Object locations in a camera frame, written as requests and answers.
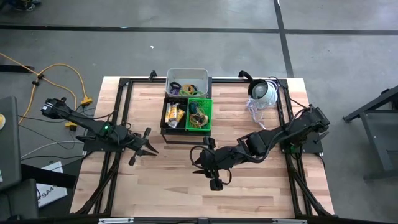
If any black metal stand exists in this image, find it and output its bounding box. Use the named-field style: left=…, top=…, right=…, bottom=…
left=343, top=85, right=398, bottom=181

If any white lamp cable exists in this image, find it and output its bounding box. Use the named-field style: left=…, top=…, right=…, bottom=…
left=245, top=96, right=267, bottom=130

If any dark grey floor box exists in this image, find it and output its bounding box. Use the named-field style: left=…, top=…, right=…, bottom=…
left=0, top=179, right=40, bottom=220

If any pale blue plastic bin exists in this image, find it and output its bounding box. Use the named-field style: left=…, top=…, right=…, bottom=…
left=165, top=68, right=210, bottom=99

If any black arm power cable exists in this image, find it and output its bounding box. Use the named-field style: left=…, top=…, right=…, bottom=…
left=269, top=75, right=309, bottom=110

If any yellow extension cord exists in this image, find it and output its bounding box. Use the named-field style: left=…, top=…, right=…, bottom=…
left=0, top=52, right=93, bottom=130

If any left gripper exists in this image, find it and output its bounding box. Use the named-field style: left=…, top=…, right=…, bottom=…
left=124, top=126, right=160, bottom=167

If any grey cabinet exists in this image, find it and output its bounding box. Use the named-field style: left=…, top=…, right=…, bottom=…
left=0, top=96, right=21, bottom=190

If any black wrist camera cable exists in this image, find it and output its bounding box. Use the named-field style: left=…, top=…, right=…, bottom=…
left=189, top=144, right=233, bottom=186

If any black mesh tray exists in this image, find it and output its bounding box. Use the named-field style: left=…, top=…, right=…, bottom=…
left=159, top=96, right=188, bottom=132

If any black perforated metal shelf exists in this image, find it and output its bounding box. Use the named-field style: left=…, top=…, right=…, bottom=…
left=160, top=75, right=213, bottom=146

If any green plastic basket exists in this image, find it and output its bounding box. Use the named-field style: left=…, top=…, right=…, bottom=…
left=185, top=97, right=214, bottom=132

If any white desk lamp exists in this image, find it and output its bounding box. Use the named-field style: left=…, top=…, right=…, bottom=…
left=247, top=78, right=279, bottom=110

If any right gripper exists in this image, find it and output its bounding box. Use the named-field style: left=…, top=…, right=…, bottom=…
left=192, top=136, right=224, bottom=192

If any black metal rig frame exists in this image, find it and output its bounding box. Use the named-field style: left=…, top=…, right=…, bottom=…
left=70, top=76, right=336, bottom=218

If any white paper sign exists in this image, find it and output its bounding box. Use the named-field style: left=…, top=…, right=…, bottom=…
left=35, top=161, right=68, bottom=208

